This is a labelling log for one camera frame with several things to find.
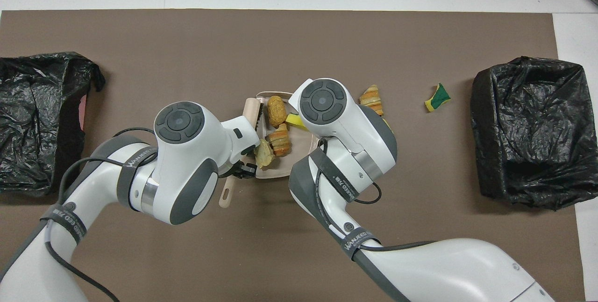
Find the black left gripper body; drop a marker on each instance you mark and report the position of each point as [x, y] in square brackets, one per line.
[236, 172]

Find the pale bread chunk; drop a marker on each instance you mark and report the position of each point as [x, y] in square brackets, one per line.
[264, 154]

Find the small striped bread piece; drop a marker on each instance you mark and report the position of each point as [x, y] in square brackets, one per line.
[280, 140]

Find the beige plastic dustpan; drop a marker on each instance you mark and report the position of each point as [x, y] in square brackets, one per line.
[299, 145]

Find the beige hand brush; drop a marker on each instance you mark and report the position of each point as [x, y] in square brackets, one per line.
[252, 110]

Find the brown bread roll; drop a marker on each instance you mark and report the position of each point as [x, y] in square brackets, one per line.
[276, 110]

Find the thick green yellow sponge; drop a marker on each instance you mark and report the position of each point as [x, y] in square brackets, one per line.
[295, 120]

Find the large striped croissant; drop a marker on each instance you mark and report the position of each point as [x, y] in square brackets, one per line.
[372, 101]

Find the small green yellow sponge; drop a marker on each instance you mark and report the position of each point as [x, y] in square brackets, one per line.
[437, 98]

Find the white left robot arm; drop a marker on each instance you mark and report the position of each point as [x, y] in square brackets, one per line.
[187, 161]

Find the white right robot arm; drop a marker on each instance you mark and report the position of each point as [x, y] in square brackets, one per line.
[355, 124]

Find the black bag lined pink bin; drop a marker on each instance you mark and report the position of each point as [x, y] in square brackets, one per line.
[37, 119]

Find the brown paper table mat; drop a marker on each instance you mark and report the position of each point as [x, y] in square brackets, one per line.
[299, 45]

